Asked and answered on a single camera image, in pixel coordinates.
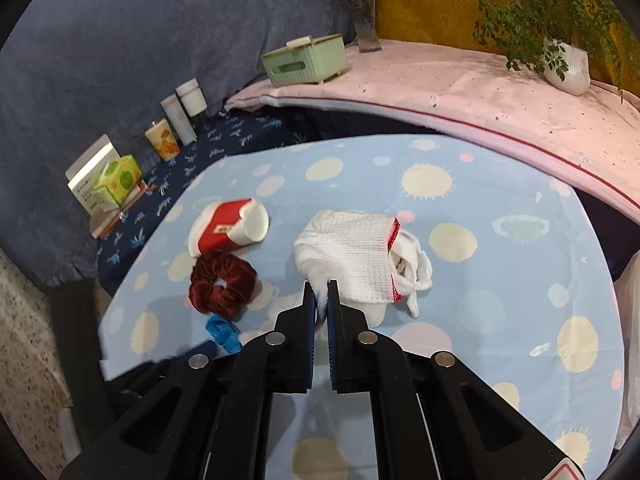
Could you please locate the white lidded tumbler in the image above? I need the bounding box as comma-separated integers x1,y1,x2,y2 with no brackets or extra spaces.
175,78,208,118

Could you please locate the thin wooden stick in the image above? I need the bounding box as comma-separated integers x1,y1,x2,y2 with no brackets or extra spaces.
91,182,160,239

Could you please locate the pink bed cover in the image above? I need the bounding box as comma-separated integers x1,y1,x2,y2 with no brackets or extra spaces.
225,40,640,231

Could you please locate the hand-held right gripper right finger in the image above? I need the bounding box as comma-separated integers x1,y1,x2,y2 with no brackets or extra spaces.
326,280,588,480

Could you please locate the crushed red white paper cup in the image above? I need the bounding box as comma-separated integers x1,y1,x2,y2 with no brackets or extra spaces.
188,198,270,260

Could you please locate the grey blue blanket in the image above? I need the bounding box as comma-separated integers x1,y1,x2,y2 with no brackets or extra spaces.
0,0,361,288

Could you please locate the white slim bottle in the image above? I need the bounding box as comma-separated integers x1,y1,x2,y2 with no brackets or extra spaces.
160,94,197,147

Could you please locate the white cardboard box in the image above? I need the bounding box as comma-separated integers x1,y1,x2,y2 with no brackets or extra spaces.
65,134,121,216

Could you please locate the dark red velvet scrunchie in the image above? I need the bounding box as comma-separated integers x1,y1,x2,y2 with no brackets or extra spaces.
188,251,258,318

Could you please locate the green tissue box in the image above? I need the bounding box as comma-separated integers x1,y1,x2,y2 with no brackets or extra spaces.
260,34,349,88

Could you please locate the dark blue printed cloth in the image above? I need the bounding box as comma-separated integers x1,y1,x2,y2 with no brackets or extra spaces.
95,107,321,301

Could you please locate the yellow patterned cloth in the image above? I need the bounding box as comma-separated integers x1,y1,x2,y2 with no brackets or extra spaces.
372,0,640,96

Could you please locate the blue planet print tablecloth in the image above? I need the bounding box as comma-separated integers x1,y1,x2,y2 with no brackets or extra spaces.
97,132,628,480

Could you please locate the glass vase with red flowers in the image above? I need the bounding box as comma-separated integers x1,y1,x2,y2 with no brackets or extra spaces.
320,0,386,53

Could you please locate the green tissue pack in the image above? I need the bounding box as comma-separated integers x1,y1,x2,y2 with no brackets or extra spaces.
91,154,142,208

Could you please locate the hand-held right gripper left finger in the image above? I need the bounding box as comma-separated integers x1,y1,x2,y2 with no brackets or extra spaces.
59,280,321,480

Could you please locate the green plant in white pot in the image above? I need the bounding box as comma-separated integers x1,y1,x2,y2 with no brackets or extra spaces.
422,0,636,97

